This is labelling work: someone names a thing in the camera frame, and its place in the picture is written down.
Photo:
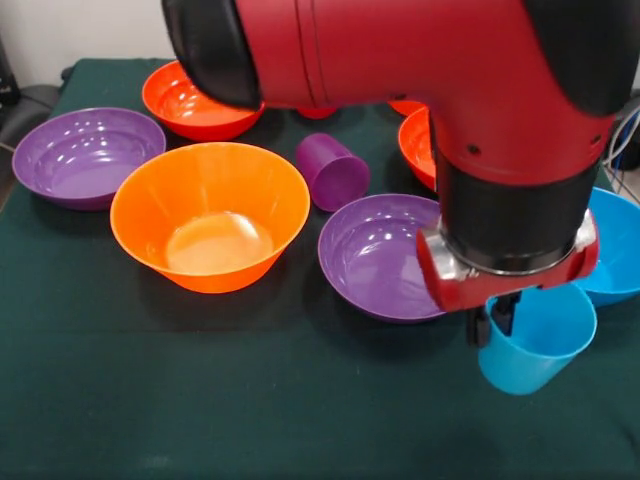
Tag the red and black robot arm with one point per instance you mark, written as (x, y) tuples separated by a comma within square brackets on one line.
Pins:
[(400, 50)]

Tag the large orange bowl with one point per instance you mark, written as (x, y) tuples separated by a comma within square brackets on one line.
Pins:
[(215, 240)]

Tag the purple bowl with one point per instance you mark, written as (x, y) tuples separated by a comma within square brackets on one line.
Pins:
[(85, 165), (370, 260)]

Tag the pink bowl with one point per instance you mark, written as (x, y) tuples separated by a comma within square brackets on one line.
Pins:
[(317, 112)]

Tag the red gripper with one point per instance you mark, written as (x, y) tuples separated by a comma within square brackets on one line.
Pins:
[(460, 290)]

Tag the small orange bowl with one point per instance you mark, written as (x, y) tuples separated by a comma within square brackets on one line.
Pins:
[(407, 106)]

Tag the red bowl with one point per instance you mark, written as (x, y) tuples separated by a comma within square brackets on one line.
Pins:
[(417, 150), (190, 120)]

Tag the purple cup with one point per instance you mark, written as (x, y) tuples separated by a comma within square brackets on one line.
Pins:
[(332, 175)]

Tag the dark green table cloth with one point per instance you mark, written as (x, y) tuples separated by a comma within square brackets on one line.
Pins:
[(250, 400)]

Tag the blue bowl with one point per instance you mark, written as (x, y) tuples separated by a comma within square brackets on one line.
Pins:
[(617, 250)]

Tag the blue cup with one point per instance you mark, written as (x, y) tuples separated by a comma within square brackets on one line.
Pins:
[(540, 360)]

